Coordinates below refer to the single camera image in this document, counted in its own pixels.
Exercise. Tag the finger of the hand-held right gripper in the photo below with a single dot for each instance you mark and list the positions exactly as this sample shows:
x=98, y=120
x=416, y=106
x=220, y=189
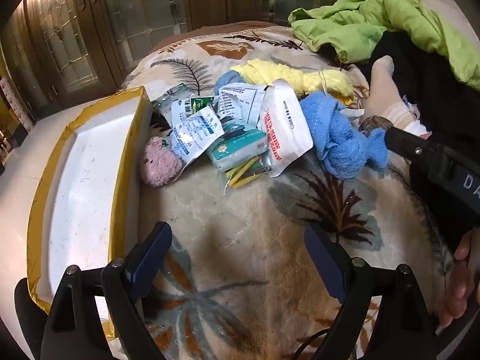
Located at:
x=403, y=140

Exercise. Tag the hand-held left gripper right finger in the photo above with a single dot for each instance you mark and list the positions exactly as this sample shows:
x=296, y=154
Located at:
x=330, y=266

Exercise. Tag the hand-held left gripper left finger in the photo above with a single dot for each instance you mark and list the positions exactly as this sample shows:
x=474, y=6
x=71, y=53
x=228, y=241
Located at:
x=150, y=258

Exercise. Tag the grey knit sock roll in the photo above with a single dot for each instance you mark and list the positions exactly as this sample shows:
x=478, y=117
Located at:
x=375, y=123

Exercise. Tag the blue towel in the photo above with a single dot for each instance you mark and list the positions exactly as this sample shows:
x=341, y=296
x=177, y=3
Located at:
x=330, y=127

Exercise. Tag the pink fluffy sock roll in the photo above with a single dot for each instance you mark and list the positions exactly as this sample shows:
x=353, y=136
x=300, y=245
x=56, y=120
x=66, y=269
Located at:
x=159, y=165

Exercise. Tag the white box with yellow tape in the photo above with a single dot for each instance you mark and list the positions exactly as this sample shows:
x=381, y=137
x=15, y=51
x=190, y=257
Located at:
x=86, y=180

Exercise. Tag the large white red-print bag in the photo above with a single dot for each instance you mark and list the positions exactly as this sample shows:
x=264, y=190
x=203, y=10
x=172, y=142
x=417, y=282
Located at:
x=287, y=123

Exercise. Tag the yellow towel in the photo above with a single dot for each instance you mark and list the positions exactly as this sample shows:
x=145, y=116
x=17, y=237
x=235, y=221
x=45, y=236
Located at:
x=296, y=78

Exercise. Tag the clear bag of yellow sticks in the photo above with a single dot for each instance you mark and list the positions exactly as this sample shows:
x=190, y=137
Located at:
x=243, y=174

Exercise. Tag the white blue-print medicine packet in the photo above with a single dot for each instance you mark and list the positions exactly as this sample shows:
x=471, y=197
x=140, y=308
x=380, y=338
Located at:
x=195, y=135

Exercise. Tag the green tissue pack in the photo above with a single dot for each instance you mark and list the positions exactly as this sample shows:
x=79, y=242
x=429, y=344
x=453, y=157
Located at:
x=236, y=146

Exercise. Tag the white green medicine packet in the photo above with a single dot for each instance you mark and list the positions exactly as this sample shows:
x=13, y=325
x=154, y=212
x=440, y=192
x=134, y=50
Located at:
x=198, y=104

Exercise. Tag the landscape print packet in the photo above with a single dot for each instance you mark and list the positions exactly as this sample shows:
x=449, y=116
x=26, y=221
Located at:
x=168, y=97

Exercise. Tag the white text-print packet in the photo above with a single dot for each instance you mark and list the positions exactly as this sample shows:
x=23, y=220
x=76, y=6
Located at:
x=240, y=99

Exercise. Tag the light blue plush sock roll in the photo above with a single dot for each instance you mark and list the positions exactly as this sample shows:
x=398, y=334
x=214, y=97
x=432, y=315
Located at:
x=227, y=80

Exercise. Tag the person's right hand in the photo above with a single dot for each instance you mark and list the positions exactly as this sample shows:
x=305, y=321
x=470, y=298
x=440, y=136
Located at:
x=459, y=292

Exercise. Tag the person's foot in beige sock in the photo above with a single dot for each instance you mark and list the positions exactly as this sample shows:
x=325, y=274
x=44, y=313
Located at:
x=382, y=90

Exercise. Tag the black clothing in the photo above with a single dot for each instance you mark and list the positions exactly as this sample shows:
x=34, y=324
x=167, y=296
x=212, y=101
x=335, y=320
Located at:
x=431, y=82

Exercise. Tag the leaf print blanket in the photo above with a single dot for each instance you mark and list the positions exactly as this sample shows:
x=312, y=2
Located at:
x=240, y=232

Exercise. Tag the green jacket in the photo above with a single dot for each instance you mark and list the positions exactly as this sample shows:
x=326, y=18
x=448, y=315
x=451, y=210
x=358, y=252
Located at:
x=375, y=15

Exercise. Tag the wooden glass-panel cabinet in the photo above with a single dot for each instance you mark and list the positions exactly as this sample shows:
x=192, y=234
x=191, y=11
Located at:
x=82, y=45

